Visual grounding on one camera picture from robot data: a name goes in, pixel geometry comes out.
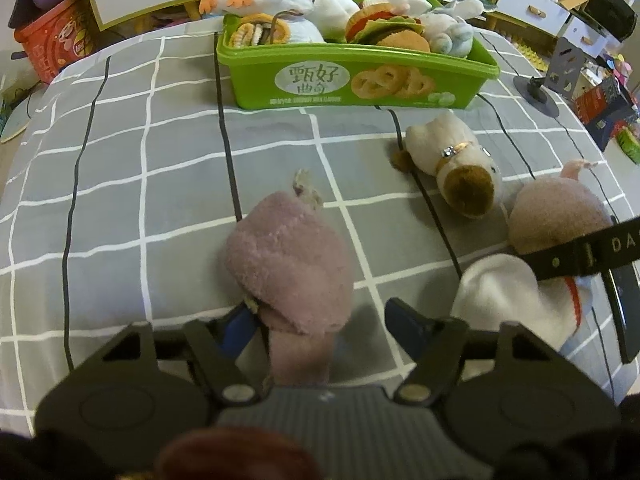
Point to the pink plush toy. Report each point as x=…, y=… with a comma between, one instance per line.
x=550, y=210

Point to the black bag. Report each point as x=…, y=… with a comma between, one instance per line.
x=610, y=7

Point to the orange striped plush toy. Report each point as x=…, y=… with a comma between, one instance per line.
x=260, y=32

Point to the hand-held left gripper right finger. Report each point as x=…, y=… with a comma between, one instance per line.
x=405, y=325

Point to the lilac plush toy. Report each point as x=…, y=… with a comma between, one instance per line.
x=290, y=260

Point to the dark printed box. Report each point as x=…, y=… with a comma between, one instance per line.
x=600, y=105

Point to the white plush toy red trim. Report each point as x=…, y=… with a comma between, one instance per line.
x=500, y=295

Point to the white brown plush dog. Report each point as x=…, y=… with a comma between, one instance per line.
x=465, y=175

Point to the white round plush toy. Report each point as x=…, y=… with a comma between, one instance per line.
x=332, y=10

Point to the burger plush toy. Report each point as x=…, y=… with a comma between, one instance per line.
x=395, y=35

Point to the light blue bunny plush toy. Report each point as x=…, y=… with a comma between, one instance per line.
x=450, y=35

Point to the black phone stand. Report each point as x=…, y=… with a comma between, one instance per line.
x=562, y=65

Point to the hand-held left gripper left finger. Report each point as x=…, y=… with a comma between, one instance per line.
x=240, y=327

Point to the yellow egg tray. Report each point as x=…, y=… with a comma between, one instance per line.
x=525, y=52

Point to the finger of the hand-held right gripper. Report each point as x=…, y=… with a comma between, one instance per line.
x=625, y=310
x=565, y=257

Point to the red snack bucket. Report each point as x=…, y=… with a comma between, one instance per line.
x=60, y=40

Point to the green plastic box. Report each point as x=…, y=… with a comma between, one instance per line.
x=310, y=80

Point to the grey checked cloth desktop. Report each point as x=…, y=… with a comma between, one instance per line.
x=150, y=185

